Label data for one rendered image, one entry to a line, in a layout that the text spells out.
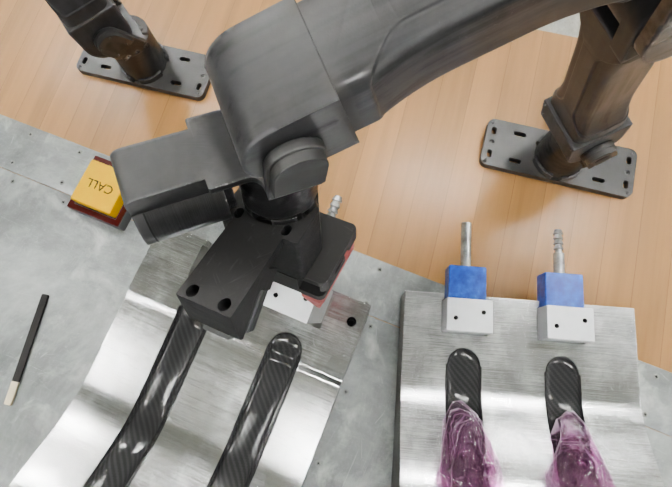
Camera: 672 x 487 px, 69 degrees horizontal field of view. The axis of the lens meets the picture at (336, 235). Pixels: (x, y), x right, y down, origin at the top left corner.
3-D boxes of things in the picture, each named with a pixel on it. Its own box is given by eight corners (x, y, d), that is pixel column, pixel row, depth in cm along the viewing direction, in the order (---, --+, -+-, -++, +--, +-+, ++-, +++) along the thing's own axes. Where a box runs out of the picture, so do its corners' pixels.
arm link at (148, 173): (163, 278, 34) (105, 221, 23) (131, 172, 36) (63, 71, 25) (318, 226, 37) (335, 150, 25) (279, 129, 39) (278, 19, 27)
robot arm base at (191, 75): (185, 70, 63) (202, 25, 65) (45, 38, 65) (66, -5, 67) (203, 102, 71) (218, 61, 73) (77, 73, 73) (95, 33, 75)
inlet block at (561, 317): (528, 233, 61) (544, 221, 56) (569, 236, 61) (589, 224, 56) (530, 340, 58) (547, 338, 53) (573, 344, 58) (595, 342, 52)
